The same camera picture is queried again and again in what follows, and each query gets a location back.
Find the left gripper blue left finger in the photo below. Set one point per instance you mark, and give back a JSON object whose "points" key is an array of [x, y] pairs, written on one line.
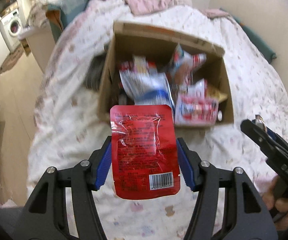
{"points": [[102, 163]]}

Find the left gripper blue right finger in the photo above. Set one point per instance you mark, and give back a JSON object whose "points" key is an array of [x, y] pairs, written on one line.
{"points": [[189, 165]]}

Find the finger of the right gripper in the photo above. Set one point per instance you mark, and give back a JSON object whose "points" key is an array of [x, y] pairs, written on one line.
{"points": [[260, 137], [274, 134]]}

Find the clear candy wrapper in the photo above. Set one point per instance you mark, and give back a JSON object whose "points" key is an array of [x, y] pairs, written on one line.
{"points": [[259, 121]]}

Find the red snack packet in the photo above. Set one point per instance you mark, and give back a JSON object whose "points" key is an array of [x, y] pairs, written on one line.
{"points": [[144, 152]]}

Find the pink white sauce pouch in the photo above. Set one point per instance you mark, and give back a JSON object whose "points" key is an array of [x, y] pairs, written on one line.
{"points": [[195, 111]]}

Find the gold brown snack packet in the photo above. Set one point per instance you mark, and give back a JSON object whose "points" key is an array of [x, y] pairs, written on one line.
{"points": [[214, 93]]}

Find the white yellow popcorn snack bag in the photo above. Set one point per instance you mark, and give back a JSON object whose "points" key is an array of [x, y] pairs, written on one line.
{"points": [[199, 89]]}

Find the blue white cracker bag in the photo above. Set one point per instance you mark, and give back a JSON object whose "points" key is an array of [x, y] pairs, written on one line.
{"points": [[147, 89]]}

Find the red Wangzai milk candy bag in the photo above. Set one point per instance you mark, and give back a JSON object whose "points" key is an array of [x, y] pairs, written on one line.
{"points": [[139, 65]]}

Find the person's right hand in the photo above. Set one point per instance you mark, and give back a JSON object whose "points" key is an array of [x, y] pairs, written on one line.
{"points": [[280, 204]]}

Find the white patterned bed quilt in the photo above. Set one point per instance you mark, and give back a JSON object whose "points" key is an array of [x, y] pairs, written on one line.
{"points": [[69, 130]]}

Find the dark striped garment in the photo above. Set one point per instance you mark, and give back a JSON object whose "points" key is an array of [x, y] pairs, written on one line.
{"points": [[94, 72]]}

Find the white storage box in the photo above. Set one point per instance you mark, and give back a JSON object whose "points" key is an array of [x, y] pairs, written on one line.
{"points": [[41, 43]]}

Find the brown door mat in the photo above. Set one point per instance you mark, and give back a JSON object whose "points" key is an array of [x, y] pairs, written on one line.
{"points": [[11, 59]]}

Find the teal orange folded blanket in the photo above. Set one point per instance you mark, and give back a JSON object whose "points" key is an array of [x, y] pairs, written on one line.
{"points": [[62, 14]]}

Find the pink blanket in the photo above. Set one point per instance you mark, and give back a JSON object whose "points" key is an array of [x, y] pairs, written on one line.
{"points": [[147, 7]]}

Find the white washing machine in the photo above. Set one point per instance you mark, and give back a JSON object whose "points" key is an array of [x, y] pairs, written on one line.
{"points": [[10, 27]]}

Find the teal cushion by wall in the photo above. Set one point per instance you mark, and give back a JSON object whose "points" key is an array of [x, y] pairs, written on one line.
{"points": [[258, 44]]}

